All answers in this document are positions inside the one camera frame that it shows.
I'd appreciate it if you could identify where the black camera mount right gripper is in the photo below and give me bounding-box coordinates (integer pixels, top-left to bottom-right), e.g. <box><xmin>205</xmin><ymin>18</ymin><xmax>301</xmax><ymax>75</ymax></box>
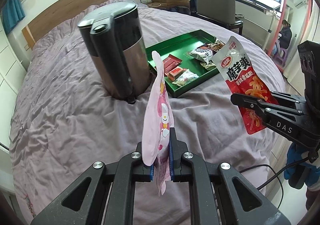
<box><xmin>298</xmin><ymin>41</ymin><xmax>320</xmax><ymax>117</ymax></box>

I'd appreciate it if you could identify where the small olive snack pack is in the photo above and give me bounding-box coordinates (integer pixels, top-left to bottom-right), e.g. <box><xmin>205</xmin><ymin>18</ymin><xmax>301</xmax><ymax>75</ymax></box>
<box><xmin>200</xmin><ymin>61</ymin><xmax>216</xmax><ymax>71</ymax></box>

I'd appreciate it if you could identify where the white blue snack bag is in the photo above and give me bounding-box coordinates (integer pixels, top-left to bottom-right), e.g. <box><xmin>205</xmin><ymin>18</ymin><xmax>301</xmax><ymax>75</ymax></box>
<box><xmin>188</xmin><ymin>48</ymin><xmax>213</xmax><ymax>64</ymax></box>

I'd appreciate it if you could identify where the person in dark jacket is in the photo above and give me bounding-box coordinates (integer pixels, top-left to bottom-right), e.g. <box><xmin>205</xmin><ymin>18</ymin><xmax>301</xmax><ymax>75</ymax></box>
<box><xmin>278</xmin><ymin>20</ymin><xmax>292</xmax><ymax>49</ymax></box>

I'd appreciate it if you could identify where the grey office chair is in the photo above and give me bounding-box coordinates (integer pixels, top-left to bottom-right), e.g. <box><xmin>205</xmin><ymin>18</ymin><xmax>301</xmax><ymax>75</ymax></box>
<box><xmin>196</xmin><ymin>0</ymin><xmax>243</xmax><ymax>35</ymax></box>

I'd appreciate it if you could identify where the wooden headboard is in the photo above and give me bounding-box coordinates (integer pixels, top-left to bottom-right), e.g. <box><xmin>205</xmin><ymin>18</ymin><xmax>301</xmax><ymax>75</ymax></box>
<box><xmin>22</xmin><ymin>0</ymin><xmax>108</xmax><ymax>49</ymax></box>

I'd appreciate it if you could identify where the black and steel electric kettle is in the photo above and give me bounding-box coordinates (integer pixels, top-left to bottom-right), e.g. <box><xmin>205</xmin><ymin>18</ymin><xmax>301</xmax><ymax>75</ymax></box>
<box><xmin>78</xmin><ymin>2</ymin><xmax>151</xmax><ymax>104</ymax></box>

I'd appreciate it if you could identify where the red konjac snack pack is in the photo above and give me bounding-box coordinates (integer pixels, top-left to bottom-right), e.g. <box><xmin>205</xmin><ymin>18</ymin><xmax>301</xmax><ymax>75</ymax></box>
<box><xmin>212</xmin><ymin>36</ymin><xmax>278</xmax><ymax>135</ymax></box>

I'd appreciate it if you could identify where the brown patterned snack bag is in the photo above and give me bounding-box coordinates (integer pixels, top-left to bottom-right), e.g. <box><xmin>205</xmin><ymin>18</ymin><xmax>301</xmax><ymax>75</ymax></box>
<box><xmin>199</xmin><ymin>38</ymin><xmax>225</xmax><ymax>53</ymax></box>

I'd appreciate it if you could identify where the green snack tray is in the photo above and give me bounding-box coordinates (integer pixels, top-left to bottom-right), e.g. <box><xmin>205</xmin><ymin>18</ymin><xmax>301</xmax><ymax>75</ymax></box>
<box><xmin>146</xmin><ymin>30</ymin><xmax>219</xmax><ymax>98</ymax></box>

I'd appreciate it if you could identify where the teal curtain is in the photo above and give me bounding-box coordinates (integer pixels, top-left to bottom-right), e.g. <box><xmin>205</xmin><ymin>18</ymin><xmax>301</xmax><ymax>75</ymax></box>
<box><xmin>2</xmin><ymin>0</ymin><xmax>25</xmax><ymax>34</ymax></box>

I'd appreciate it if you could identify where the small red orange snack pack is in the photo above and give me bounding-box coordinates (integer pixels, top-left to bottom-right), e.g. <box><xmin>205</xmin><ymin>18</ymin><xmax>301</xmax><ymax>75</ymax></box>
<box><xmin>167</xmin><ymin>66</ymin><xmax>185</xmax><ymax>81</ymax></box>

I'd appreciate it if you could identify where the white green candy pack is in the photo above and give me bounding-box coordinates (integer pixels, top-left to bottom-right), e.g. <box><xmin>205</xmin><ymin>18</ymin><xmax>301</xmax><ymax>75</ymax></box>
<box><xmin>172</xmin><ymin>69</ymin><xmax>199</xmax><ymax>87</ymax></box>

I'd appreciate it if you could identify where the black cable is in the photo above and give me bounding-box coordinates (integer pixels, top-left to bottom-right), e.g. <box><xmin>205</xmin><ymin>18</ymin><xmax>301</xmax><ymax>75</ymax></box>
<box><xmin>239</xmin><ymin>158</ymin><xmax>308</xmax><ymax>209</ymax></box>

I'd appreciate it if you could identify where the purple duvet cover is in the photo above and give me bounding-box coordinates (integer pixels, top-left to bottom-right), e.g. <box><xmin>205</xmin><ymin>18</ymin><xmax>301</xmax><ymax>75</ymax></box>
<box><xmin>10</xmin><ymin>5</ymin><xmax>276</xmax><ymax>222</ymax></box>

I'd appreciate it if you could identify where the dark red flat snack pack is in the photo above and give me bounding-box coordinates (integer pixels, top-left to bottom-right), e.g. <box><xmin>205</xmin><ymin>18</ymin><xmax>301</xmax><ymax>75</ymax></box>
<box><xmin>163</xmin><ymin>54</ymin><xmax>182</xmax><ymax>76</ymax></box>

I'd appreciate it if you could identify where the right blue gloved hand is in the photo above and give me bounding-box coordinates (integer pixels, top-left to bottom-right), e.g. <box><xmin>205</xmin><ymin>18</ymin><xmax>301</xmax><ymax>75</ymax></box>
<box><xmin>284</xmin><ymin>143</ymin><xmax>319</xmax><ymax>192</ymax></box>

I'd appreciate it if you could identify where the pink My Melody snack pack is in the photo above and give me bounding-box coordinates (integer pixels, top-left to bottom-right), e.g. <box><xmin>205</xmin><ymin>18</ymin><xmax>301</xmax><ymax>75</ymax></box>
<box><xmin>142</xmin><ymin>50</ymin><xmax>174</xmax><ymax>195</ymax></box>

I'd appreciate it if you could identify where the white wardrobe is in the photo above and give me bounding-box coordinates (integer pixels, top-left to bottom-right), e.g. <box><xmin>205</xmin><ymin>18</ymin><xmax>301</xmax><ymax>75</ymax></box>
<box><xmin>0</xmin><ymin>27</ymin><xmax>27</xmax><ymax>149</ymax></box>

